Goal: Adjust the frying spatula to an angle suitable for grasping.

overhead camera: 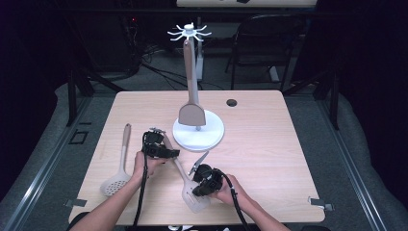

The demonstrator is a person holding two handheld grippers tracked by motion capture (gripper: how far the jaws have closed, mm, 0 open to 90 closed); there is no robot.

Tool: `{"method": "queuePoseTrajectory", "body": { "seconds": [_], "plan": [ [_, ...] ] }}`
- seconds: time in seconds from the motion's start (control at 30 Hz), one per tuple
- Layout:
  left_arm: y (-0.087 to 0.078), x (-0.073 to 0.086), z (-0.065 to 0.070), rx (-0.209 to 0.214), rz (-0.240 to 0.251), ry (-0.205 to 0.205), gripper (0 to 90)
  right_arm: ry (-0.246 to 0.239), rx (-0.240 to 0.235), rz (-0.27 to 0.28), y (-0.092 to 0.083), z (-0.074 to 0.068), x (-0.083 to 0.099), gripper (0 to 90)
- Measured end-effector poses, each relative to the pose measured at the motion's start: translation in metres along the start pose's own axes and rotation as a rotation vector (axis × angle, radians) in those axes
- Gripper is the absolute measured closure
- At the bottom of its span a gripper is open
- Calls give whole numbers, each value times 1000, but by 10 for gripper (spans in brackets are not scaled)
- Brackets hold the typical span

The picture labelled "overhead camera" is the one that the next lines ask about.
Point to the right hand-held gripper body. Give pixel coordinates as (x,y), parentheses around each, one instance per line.
(210,179)

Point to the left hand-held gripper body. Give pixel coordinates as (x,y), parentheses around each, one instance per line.
(154,144)

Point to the beige slotted spatula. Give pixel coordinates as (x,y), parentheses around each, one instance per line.
(195,200)

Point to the white utensil rack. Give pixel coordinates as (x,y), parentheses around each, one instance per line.
(198,138)

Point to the beige solid spatula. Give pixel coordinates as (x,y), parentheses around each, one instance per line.
(191,115)

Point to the beige skimmer spoon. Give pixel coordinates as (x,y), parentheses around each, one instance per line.
(115,186)

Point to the person's left hand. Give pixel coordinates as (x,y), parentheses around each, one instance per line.
(146,166)

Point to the person's right hand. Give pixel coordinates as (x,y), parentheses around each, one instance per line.
(231,192)

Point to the dark equipment cabinet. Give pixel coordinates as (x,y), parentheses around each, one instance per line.
(106,41)

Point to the black folding chair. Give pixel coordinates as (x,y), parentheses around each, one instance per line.
(266,41)

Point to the black metal frame leg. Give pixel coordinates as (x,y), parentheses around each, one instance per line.
(72,96)
(333,96)

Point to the grey metal table bracket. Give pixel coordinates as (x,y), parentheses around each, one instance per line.
(75,202)
(319,202)

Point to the aluminium floor rail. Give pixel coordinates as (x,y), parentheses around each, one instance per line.
(41,179)
(352,166)

